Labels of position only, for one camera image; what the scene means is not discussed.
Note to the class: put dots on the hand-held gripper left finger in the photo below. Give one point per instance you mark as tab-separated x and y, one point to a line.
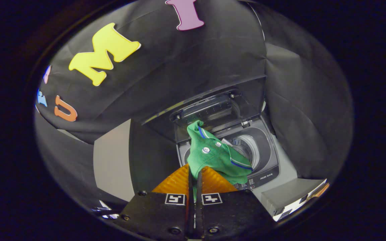
159	214

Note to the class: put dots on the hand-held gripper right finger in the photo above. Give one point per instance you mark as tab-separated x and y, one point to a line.
230	214

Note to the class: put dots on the green polo shirt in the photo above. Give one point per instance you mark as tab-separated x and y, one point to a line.
213	157

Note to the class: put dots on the dark grey washing machine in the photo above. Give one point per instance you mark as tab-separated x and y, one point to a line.
265	157

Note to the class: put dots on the white board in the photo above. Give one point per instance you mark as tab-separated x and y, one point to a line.
107	211

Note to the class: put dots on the grey box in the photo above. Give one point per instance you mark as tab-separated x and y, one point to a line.
290	194

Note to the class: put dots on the light grey stand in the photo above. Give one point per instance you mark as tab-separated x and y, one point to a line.
112	160

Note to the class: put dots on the white orange printed item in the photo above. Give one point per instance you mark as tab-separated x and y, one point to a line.
320	192

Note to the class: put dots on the black backdrop cloth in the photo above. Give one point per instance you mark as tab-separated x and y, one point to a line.
179	60

